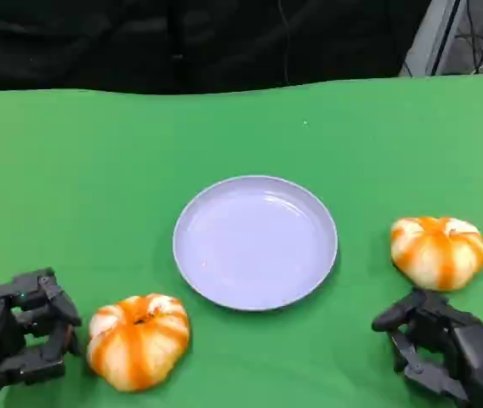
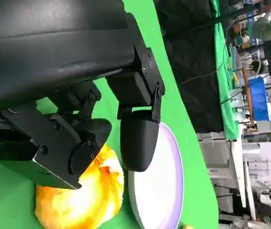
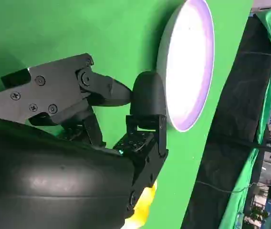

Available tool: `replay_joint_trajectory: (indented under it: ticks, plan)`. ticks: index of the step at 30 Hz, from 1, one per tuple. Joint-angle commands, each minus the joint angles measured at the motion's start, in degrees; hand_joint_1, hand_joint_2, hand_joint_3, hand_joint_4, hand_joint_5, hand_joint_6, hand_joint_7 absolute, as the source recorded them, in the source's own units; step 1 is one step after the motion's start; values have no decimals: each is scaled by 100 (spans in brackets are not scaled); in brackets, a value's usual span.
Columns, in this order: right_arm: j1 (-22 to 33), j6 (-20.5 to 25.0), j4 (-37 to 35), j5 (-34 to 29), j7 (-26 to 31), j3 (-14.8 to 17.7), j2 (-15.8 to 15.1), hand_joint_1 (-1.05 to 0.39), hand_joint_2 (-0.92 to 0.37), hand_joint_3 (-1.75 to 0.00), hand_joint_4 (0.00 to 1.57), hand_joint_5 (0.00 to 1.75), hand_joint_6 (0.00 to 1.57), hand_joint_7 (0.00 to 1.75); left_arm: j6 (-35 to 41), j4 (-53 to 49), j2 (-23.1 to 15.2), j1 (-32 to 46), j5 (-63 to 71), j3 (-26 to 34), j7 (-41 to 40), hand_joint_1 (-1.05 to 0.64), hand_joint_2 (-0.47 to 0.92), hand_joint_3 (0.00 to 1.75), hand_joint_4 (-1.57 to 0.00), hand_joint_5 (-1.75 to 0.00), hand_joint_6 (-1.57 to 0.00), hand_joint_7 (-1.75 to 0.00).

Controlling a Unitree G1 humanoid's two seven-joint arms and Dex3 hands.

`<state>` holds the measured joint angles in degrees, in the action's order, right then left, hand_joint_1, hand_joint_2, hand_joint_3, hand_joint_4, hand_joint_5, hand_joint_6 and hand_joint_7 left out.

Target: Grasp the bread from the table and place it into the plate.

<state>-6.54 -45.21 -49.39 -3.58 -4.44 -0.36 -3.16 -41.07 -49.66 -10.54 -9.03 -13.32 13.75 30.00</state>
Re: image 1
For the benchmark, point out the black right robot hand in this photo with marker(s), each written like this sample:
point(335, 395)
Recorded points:
point(458, 340)

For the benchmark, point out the orange and white bread roll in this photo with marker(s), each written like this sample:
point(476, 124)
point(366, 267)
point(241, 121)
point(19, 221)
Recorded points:
point(139, 344)
point(437, 255)

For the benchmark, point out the green table cloth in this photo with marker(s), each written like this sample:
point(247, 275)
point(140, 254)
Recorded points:
point(97, 170)

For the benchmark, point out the lilac plate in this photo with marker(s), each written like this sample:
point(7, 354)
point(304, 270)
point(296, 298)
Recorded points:
point(254, 246)

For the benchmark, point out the black backdrop curtain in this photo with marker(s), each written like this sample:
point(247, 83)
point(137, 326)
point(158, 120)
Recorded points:
point(139, 42)

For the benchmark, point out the grey metal frame post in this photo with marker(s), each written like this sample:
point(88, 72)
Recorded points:
point(430, 42)

